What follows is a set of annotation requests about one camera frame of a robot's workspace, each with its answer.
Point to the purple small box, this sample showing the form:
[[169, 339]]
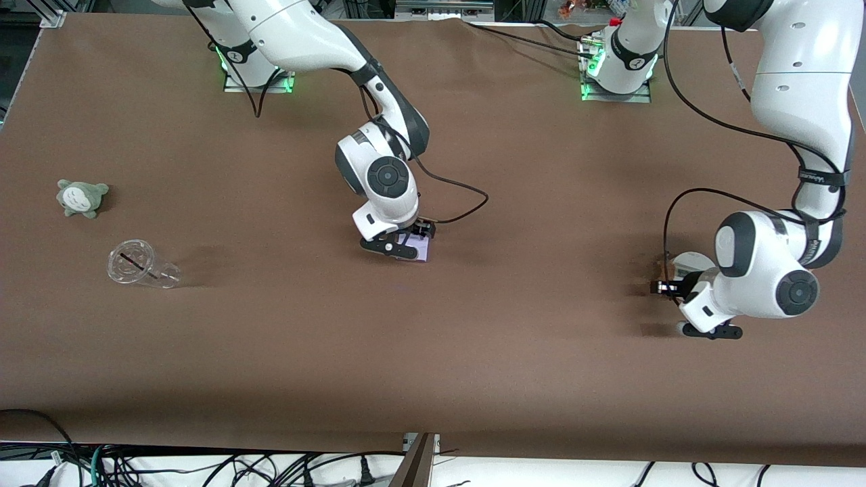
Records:
[[423, 251]]

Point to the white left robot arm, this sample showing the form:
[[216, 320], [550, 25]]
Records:
[[805, 81]]

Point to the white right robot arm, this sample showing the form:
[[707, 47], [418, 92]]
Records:
[[298, 34]]

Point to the white round-head desk lamp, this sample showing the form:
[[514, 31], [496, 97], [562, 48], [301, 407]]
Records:
[[690, 262]]

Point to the brown table cover sheet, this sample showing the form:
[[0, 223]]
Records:
[[338, 352]]

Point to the dark brown beam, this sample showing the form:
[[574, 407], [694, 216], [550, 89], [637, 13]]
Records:
[[413, 470]]

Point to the grey metal box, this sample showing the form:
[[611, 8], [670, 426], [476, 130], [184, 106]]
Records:
[[440, 8]]

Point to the black power plug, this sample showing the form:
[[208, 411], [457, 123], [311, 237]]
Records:
[[366, 475]]

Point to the clear plastic cup with lid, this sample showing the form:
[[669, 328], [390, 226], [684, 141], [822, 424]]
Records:
[[132, 260]]

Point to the orange toy figure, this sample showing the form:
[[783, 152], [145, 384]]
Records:
[[567, 8]]

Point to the grey totoro plush toy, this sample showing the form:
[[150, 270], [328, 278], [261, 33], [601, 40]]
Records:
[[81, 197]]

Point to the silver metal bracket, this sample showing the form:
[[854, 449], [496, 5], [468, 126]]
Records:
[[408, 439]]

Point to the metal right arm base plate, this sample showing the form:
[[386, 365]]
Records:
[[237, 88]]

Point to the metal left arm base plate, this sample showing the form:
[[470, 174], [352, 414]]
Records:
[[616, 99]]

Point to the aluminium frame corner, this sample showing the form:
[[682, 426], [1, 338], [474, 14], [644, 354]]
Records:
[[54, 19]]

